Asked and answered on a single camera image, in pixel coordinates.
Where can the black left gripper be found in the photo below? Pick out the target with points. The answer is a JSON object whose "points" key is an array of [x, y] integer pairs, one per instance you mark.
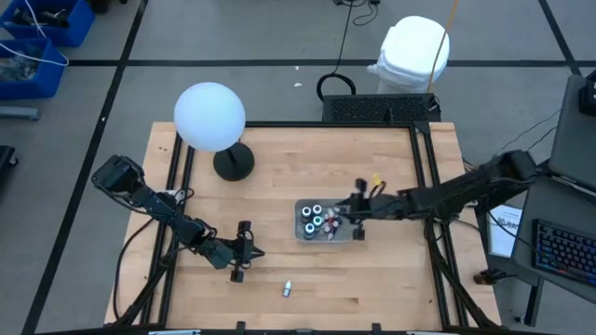
{"points": [[226, 253]]}

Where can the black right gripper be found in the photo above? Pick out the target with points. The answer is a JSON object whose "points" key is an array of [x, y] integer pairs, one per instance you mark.
{"points": [[379, 207]]}

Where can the large dark food coloring bottle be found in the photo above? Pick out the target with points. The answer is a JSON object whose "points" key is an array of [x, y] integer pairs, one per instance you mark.
{"points": [[317, 209]]}

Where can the large green food coloring bottle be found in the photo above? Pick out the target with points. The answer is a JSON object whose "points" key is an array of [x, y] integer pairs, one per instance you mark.
{"points": [[318, 221]]}

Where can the large purple food coloring bottle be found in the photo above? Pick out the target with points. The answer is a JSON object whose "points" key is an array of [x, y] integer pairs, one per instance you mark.
{"points": [[306, 213]]}

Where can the large blue food coloring bottle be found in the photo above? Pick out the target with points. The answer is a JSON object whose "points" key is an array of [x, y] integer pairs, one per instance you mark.
{"points": [[309, 229]]}

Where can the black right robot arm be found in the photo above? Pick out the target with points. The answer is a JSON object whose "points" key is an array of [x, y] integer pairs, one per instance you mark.
{"points": [[465, 188]]}

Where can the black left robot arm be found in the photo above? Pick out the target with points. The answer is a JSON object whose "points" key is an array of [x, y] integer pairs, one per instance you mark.
{"points": [[163, 210]]}

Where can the grey plastic bin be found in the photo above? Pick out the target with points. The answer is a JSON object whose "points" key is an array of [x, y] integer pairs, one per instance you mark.
{"points": [[300, 237]]}

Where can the black perforated computer case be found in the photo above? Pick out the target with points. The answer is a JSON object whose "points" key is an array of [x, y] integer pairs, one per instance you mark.
{"points": [[372, 108]]}

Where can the white globe table lamp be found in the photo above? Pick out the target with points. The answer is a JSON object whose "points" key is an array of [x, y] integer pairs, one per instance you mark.
{"points": [[209, 116]]}

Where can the black floor plug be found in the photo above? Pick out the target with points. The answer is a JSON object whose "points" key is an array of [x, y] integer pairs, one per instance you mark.
{"points": [[486, 277]]}

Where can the white paper sheet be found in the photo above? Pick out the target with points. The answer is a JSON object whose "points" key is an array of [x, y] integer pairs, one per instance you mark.
{"points": [[505, 237]]}

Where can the white bagged trash can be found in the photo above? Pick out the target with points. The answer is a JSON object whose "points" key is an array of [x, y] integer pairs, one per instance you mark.
{"points": [[410, 51]]}

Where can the grey desk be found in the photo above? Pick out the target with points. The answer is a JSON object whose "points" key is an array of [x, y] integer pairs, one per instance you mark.
{"points": [[554, 205]]}

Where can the black backlit keyboard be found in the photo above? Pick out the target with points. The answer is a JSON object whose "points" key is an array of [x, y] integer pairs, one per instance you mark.
{"points": [[565, 251]]}

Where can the black desk device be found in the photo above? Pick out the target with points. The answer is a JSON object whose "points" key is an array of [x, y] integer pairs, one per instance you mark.
{"points": [[589, 97]]}

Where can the black floor object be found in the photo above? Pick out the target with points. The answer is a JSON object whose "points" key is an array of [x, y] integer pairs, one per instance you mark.
{"points": [[5, 160]]}

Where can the blue storage bin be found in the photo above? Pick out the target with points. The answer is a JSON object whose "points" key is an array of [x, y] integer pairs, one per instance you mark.
{"points": [[77, 28], [46, 84]]}

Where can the grey metal bar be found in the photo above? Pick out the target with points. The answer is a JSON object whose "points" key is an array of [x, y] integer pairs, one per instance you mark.
{"points": [[18, 113]]}

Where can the black hardware parts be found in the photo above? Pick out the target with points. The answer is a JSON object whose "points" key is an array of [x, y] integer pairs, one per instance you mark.
{"points": [[46, 18]]}

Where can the black aluminium table frame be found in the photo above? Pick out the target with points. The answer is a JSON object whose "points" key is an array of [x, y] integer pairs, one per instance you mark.
{"points": [[326, 124]]}

